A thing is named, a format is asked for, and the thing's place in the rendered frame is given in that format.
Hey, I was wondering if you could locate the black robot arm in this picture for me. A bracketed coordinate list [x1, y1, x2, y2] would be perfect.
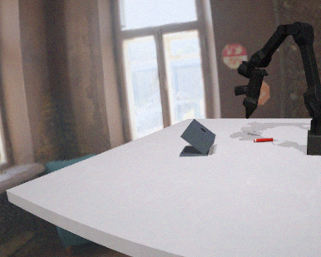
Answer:
[237, 22, 321, 135]

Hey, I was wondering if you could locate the dark grey sloped panel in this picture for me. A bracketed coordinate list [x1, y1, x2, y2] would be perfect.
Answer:
[180, 119, 216, 157]

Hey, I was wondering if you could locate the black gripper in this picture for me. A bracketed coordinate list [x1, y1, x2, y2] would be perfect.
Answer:
[243, 82, 262, 119]

